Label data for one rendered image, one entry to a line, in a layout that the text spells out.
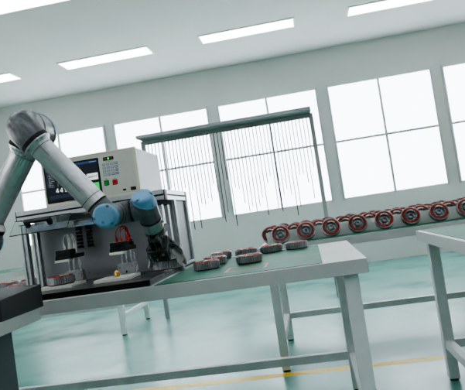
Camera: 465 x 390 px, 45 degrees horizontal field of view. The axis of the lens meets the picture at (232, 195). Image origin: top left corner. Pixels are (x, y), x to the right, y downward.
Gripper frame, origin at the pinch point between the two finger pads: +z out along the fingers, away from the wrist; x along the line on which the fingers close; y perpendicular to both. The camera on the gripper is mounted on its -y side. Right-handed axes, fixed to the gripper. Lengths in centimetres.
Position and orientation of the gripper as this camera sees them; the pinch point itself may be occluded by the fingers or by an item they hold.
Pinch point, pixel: (168, 264)
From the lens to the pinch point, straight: 210.4
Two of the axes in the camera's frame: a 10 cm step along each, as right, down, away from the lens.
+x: 9.8, -1.3, -1.2
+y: -0.1, 6.3, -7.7
